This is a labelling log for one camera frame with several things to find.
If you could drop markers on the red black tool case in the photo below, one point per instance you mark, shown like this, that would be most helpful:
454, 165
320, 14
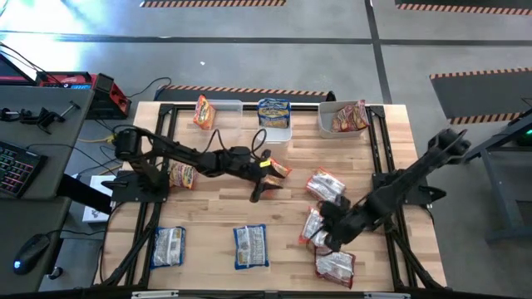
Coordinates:
62, 79

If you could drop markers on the dark office desk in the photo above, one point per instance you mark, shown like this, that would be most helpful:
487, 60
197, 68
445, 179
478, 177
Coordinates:
25, 216

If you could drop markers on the black hazard striped floor mat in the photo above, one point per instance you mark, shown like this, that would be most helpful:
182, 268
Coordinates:
478, 95
457, 8
208, 3

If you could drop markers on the black aluminium table frame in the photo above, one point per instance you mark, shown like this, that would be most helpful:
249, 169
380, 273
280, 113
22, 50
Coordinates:
249, 106

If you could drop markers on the grey office desk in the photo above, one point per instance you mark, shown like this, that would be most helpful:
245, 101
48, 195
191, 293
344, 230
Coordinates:
50, 137

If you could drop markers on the yellow tag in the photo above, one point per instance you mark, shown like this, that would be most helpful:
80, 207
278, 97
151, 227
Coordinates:
264, 163

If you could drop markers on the black desk monitor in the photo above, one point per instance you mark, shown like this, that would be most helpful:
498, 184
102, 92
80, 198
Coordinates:
12, 72

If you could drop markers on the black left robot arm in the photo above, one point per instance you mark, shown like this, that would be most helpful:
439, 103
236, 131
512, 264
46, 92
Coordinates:
174, 149

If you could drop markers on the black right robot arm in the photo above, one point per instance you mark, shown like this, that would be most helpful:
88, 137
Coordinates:
415, 170

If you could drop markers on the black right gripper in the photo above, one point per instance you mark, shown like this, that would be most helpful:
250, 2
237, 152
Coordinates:
343, 224

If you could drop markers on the black desk leg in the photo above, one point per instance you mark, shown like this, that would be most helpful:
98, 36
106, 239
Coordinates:
83, 195

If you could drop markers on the red black battery charger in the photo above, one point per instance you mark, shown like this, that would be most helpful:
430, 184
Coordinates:
104, 99

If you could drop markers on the work table with metal legs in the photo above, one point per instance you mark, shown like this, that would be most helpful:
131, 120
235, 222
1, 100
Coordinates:
498, 187

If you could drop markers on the grey plastic bin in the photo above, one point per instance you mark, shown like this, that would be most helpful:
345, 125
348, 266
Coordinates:
325, 124

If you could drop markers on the black round knob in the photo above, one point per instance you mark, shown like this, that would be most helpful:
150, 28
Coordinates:
55, 272

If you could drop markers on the clear plastic bin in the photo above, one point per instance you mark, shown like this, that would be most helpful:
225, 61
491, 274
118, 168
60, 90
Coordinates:
228, 120

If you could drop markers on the silver metal bracket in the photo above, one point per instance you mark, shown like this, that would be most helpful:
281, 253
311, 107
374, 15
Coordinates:
386, 296
154, 295

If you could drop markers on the black desk clamp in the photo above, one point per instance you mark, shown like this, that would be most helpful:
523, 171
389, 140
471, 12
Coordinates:
43, 118

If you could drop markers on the backlit computer keyboard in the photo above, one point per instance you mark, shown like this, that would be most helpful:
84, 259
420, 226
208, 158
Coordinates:
16, 170

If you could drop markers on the white plastic bin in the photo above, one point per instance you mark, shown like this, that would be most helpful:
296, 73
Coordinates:
274, 135

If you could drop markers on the black computer mouse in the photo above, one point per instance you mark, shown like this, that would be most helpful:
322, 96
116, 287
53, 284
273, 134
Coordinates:
31, 253

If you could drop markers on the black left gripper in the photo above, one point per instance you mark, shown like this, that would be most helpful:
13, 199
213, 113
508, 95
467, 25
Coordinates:
255, 170

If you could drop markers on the red orange Maruchan noodle pack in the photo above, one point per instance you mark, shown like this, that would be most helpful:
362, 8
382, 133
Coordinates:
183, 176

